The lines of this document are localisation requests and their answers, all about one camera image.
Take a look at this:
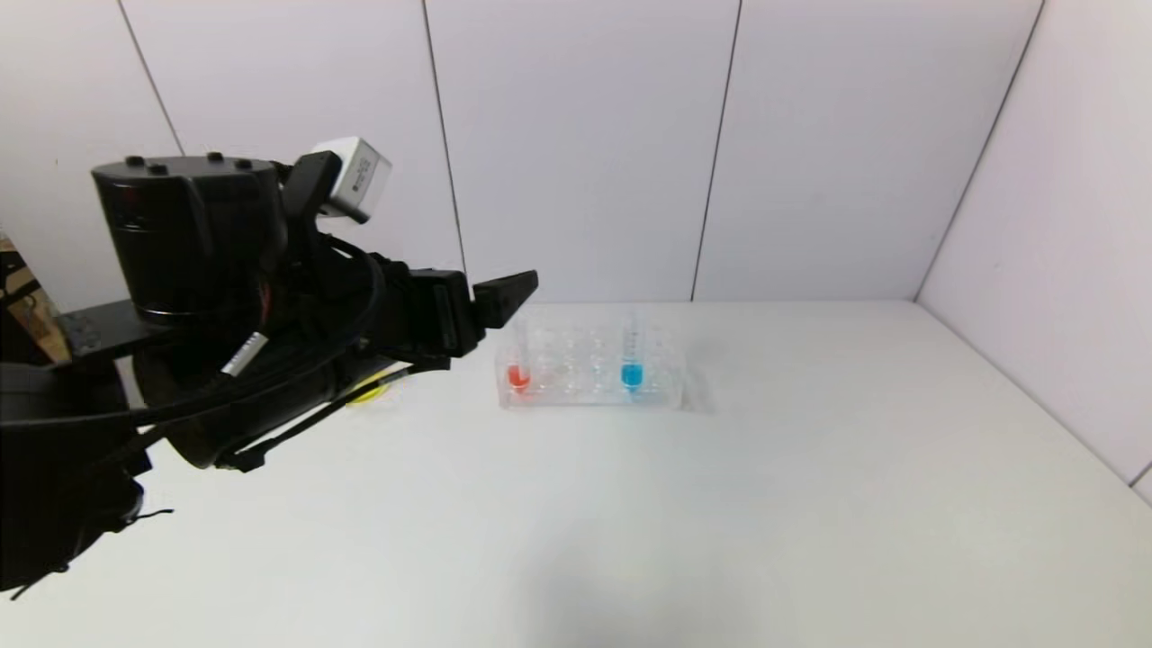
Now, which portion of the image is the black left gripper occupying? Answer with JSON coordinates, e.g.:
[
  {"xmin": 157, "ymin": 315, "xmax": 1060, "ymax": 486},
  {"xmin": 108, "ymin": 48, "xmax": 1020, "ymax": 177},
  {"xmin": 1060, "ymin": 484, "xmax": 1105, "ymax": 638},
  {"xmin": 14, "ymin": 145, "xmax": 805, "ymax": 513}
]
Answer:
[{"xmin": 359, "ymin": 252, "xmax": 539, "ymax": 372}]

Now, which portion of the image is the test tube with red pigment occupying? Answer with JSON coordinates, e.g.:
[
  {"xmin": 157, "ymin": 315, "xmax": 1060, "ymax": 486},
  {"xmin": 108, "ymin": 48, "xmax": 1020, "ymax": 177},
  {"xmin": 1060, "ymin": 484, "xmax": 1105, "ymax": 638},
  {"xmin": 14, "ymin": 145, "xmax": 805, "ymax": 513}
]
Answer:
[{"xmin": 507, "ymin": 313, "xmax": 532, "ymax": 395}]

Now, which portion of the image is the clear acrylic test tube rack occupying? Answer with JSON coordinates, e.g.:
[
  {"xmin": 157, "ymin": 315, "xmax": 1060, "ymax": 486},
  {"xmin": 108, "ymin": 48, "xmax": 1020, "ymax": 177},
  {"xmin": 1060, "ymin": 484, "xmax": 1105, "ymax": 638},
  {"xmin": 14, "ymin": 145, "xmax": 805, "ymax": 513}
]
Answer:
[{"xmin": 495, "ymin": 310, "xmax": 689, "ymax": 413}]

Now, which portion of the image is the test tube with blue pigment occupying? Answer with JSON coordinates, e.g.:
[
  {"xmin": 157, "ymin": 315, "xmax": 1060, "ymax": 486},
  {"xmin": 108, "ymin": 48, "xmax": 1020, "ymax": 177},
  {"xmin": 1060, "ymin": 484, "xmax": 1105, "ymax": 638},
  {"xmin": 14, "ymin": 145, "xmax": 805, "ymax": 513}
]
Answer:
[{"xmin": 621, "ymin": 311, "xmax": 649, "ymax": 395}]

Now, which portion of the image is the clear glass beaker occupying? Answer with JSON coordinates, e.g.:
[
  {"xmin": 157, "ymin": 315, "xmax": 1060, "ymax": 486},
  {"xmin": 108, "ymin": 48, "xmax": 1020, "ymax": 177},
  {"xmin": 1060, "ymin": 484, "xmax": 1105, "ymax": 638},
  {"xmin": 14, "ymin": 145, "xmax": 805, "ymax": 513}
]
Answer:
[{"xmin": 345, "ymin": 364, "xmax": 411, "ymax": 408}]

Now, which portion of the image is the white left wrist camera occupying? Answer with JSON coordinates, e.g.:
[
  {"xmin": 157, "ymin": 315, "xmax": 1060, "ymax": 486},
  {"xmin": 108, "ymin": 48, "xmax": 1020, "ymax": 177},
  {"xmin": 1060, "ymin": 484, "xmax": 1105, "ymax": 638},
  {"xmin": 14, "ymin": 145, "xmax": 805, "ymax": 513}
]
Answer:
[{"xmin": 310, "ymin": 135, "xmax": 393, "ymax": 224}]

